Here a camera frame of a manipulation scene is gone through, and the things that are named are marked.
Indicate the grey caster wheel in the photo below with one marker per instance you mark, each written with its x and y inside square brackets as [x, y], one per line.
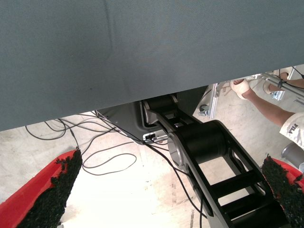
[204, 111]

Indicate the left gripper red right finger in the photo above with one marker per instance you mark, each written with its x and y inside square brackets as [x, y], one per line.
[287, 194]

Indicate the grey metal cylinder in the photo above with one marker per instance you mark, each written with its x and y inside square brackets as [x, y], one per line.
[293, 152]

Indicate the aluminium frame post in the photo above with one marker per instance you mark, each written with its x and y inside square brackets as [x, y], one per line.
[213, 104]

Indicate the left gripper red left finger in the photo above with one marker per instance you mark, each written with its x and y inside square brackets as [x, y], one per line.
[35, 197]

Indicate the bare person leg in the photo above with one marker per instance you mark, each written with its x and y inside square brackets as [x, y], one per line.
[294, 83]
[266, 107]

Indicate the aluminium frame bar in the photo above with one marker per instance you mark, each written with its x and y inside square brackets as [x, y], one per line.
[275, 81]

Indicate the white sandal shoe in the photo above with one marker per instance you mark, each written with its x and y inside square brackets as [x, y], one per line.
[240, 89]
[267, 87]

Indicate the black robot torso frame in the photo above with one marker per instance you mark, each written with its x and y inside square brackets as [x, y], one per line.
[204, 140]

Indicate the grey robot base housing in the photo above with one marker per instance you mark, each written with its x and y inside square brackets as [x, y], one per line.
[123, 120]

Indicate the dark grey table cloth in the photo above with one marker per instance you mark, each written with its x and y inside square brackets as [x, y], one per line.
[118, 59]

